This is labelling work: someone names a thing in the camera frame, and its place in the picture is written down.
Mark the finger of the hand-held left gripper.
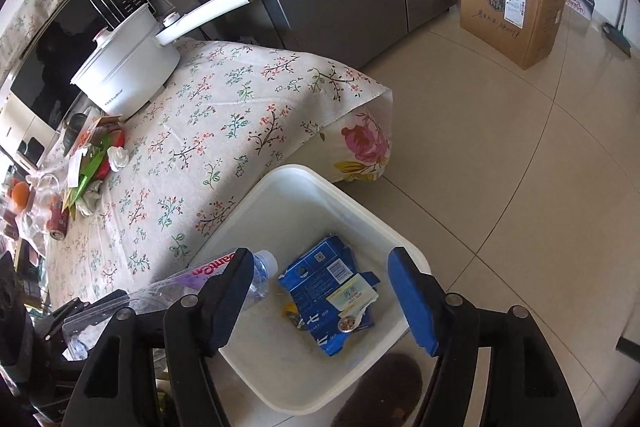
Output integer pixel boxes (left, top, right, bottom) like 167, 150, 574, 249
44, 289, 132, 342

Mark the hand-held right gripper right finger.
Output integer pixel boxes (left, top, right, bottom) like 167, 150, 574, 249
387, 247, 583, 427

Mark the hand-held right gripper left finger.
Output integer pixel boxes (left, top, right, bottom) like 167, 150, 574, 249
60, 248, 256, 427

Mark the clear plastic bottle purple label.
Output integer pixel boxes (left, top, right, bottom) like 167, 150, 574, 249
61, 248, 279, 360

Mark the white plastic bin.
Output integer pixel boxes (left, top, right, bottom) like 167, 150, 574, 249
187, 164, 430, 415

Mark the white paper slip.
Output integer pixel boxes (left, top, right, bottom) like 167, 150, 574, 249
67, 152, 91, 190

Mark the white tissue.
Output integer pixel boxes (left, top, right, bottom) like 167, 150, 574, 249
106, 146, 130, 172
75, 187, 101, 217

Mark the red rimmed paper bowl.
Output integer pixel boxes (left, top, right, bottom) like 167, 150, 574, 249
75, 127, 126, 180

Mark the tan paper packet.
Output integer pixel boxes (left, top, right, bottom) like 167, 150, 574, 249
70, 116, 123, 148

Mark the small yellow wrapper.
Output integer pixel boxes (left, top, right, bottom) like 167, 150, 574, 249
281, 302, 303, 330

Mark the crushed blue carton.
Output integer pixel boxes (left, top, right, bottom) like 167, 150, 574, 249
277, 234, 381, 358

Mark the red soda can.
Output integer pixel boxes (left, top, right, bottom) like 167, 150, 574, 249
46, 202, 70, 240

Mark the orange fruit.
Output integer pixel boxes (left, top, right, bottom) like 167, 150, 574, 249
10, 182, 32, 212

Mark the clear plastic bag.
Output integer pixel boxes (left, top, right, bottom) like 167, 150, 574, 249
20, 172, 63, 238

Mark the rose printed cloth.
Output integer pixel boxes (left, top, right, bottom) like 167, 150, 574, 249
320, 92, 394, 184

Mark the white cabinet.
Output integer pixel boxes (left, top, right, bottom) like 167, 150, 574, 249
0, 107, 56, 172

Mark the dark green pumpkin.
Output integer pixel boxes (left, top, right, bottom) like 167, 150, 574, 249
64, 112, 90, 138

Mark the floral tablecloth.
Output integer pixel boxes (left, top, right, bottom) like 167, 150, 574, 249
37, 38, 393, 313

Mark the white electric pot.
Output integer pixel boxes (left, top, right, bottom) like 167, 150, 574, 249
70, 0, 253, 116

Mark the black microwave oven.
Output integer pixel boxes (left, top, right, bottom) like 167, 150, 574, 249
10, 0, 151, 128

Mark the cardboard box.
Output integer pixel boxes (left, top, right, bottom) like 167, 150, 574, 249
459, 0, 566, 70

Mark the green broom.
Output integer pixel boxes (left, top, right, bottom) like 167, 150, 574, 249
602, 0, 633, 58

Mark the blue white leaflet board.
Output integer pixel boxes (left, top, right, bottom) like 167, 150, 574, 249
565, 0, 596, 18

